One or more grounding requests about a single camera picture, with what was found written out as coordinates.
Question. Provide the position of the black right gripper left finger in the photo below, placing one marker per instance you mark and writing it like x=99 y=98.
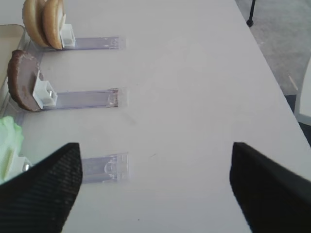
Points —
x=40 y=199

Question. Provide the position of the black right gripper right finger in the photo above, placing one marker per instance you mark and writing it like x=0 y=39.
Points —
x=272 y=198

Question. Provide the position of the bun half nearer tray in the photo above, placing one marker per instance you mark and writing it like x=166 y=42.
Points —
x=53 y=13

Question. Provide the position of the green lettuce leaf standing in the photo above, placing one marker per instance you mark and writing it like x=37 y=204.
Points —
x=11 y=138

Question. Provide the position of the brown meat patty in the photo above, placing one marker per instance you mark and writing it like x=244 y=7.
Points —
x=22 y=72

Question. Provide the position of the black chair leg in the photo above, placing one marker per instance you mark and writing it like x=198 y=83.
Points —
x=250 y=22

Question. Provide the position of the bun half outer right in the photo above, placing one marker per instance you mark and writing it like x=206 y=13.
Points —
x=32 y=18

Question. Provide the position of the clear holder rail bottom right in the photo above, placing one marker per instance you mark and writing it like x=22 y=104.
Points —
x=104 y=168

